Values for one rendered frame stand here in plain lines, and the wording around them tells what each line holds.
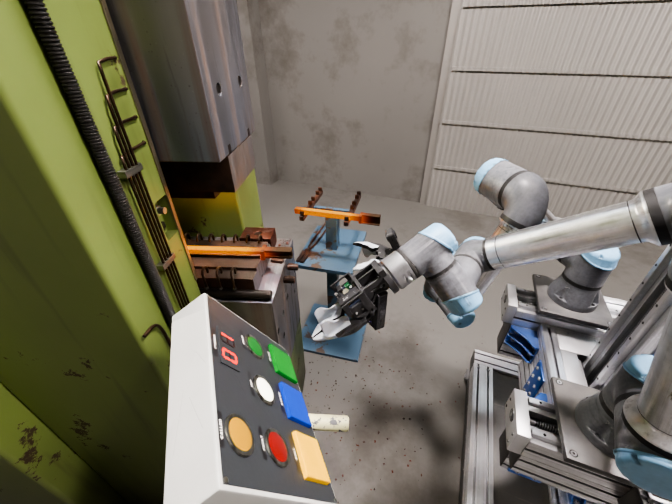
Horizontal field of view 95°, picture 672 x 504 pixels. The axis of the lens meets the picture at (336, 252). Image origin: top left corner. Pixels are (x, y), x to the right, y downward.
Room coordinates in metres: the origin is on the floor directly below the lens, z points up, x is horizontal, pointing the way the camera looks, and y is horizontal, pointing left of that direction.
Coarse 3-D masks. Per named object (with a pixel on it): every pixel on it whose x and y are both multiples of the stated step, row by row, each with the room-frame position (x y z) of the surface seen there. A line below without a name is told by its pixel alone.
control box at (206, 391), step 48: (192, 336) 0.35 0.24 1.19; (240, 336) 0.40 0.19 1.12; (192, 384) 0.26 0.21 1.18; (240, 384) 0.29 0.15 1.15; (288, 384) 0.37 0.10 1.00; (192, 432) 0.20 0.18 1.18; (288, 432) 0.26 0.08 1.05; (192, 480) 0.14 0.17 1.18; (240, 480) 0.15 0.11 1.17; (288, 480) 0.18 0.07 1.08
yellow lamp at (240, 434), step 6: (234, 420) 0.22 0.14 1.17; (240, 420) 0.22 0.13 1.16; (234, 426) 0.21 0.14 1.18; (240, 426) 0.21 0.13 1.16; (246, 426) 0.22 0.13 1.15; (234, 432) 0.20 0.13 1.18; (240, 432) 0.20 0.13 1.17; (246, 432) 0.21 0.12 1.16; (234, 438) 0.19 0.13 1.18; (240, 438) 0.19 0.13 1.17; (246, 438) 0.20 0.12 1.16; (240, 444) 0.19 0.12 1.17; (246, 444) 0.19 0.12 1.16; (246, 450) 0.18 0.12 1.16
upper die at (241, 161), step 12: (240, 144) 0.85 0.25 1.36; (252, 144) 0.94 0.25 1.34; (228, 156) 0.75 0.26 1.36; (240, 156) 0.83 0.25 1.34; (252, 156) 0.93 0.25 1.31; (168, 168) 0.75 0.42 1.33; (180, 168) 0.75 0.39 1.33; (192, 168) 0.75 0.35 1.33; (204, 168) 0.75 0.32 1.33; (216, 168) 0.75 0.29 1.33; (228, 168) 0.75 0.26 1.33; (240, 168) 0.81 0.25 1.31; (252, 168) 0.91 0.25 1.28; (168, 180) 0.76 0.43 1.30; (180, 180) 0.75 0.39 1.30; (192, 180) 0.75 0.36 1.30; (204, 180) 0.75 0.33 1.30; (216, 180) 0.75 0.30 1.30; (228, 180) 0.75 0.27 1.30; (240, 180) 0.80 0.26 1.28
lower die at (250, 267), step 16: (192, 240) 0.95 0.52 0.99; (224, 240) 0.95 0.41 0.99; (192, 256) 0.86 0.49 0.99; (208, 256) 0.85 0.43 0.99; (224, 256) 0.85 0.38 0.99; (240, 256) 0.85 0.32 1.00; (256, 256) 0.84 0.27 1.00; (224, 272) 0.78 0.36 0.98; (240, 272) 0.78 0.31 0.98; (256, 272) 0.78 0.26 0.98; (224, 288) 0.75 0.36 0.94; (240, 288) 0.75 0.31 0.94; (256, 288) 0.76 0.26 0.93
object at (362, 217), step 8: (296, 208) 1.30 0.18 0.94; (304, 208) 1.30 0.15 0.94; (312, 208) 1.30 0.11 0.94; (320, 216) 1.26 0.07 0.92; (328, 216) 1.25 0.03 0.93; (336, 216) 1.24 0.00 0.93; (344, 216) 1.23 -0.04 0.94; (352, 216) 1.23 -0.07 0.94; (360, 216) 1.21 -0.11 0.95; (368, 216) 1.21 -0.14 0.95; (376, 216) 1.20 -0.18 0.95; (368, 224) 1.21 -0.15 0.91; (376, 224) 1.20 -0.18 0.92
